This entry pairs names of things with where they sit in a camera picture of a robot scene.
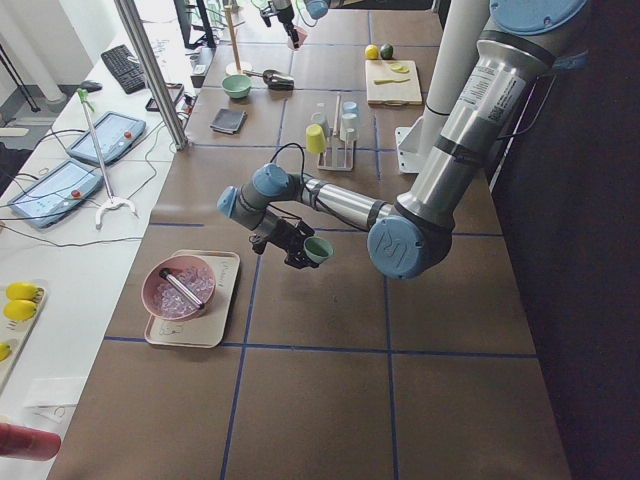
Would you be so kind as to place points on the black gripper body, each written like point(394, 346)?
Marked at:
point(283, 235)
point(286, 16)

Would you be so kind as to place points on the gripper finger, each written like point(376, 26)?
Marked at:
point(300, 261)
point(303, 230)

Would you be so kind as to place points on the green cup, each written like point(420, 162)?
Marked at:
point(317, 249)

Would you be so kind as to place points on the pink cup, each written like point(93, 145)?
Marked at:
point(296, 37)

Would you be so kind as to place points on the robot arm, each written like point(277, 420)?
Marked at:
point(490, 52)
point(315, 10)

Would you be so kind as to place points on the yellow cup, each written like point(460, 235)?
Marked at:
point(315, 139)

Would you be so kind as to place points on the grey cup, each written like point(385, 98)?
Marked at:
point(320, 119)

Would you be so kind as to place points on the white cup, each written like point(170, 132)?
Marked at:
point(349, 127)

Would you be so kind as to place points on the light blue cup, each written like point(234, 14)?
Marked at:
point(350, 107)

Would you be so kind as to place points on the metal scoop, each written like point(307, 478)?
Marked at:
point(273, 79)

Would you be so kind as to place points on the wooden mug tree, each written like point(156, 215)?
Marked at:
point(237, 66)

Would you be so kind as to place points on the green bowl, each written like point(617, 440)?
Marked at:
point(237, 86)

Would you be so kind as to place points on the whole lemon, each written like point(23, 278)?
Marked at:
point(371, 52)

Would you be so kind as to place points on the avocado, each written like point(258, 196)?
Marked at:
point(386, 51)

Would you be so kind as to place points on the beige tray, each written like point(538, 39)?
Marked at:
point(206, 330)

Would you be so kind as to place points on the yellow plastic knife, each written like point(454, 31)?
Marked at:
point(384, 81)

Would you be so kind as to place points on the grey folded cloth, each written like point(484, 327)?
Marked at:
point(228, 121)

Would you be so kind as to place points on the metal tongs in bowl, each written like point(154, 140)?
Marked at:
point(167, 275)

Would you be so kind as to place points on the wooden cutting board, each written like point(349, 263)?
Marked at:
point(397, 94)

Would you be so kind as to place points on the lemon slice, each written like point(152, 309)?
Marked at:
point(399, 68)

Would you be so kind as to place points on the black keyboard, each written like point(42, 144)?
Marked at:
point(129, 75)

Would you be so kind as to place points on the white reacher grabber tool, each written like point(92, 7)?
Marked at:
point(112, 202)

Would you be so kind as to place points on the far teach pendant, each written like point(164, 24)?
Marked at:
point(116, 134)

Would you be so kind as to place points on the teach pendant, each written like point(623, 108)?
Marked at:
point(116, 134)
point(57, 193)

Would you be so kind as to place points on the near teach pendant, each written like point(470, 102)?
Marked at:
point(57, 193)

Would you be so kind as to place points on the red cylinder bottle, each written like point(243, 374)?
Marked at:
point(29, 444)

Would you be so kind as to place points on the white wire cup holder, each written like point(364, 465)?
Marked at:
point(339, 156)

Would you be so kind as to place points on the aluminium frame post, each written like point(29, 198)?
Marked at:
point(135, 30)

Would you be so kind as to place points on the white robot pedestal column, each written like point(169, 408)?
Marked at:
point(463, 21)

